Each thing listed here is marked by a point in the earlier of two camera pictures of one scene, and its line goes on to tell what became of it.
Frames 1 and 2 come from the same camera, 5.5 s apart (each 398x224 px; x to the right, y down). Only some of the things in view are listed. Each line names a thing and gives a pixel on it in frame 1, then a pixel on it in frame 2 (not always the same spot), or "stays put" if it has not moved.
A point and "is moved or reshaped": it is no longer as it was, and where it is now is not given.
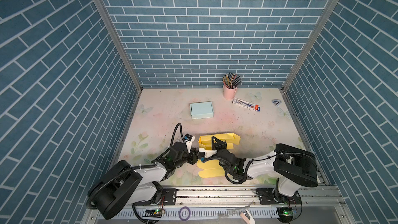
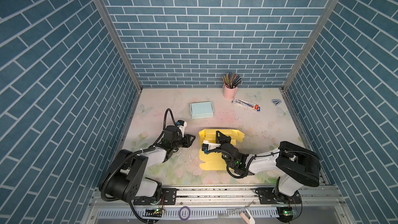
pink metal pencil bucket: x=229 y=94 stays put
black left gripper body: x=190 y=158 to x=177 y=144
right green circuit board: x=285 y=214 stays put
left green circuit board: x=156 y=213 stays put
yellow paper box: x=211 y=167 is moved or reshaped
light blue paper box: x=202 y=110 stays put
